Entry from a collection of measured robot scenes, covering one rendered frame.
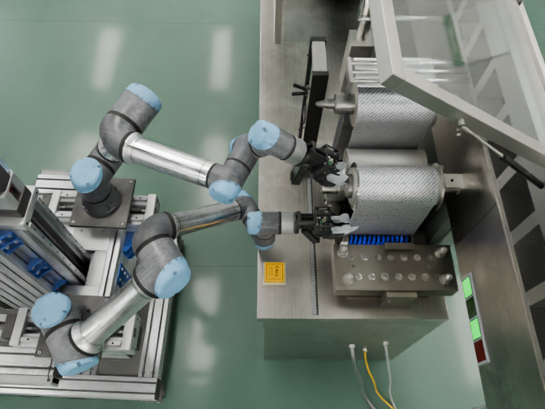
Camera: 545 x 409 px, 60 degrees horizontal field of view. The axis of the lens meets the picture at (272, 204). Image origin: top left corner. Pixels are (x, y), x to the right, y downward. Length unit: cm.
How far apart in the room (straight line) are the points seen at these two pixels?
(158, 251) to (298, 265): 56
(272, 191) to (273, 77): 58
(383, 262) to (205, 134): 180
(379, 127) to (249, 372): 148
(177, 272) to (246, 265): 135
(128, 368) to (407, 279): 137
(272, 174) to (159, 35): 210
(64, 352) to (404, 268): 109
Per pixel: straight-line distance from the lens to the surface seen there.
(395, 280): 163
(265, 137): 122
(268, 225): 152
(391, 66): 81
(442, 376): 270
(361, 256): 163
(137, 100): 149
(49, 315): 164
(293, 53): 230
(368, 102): 149
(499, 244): 135
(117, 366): 242
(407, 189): 146
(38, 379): 196
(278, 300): 168
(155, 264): 137
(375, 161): 157
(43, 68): 376
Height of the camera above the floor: 251
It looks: 62 degrees down
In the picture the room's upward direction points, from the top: 3 degrees clockwise
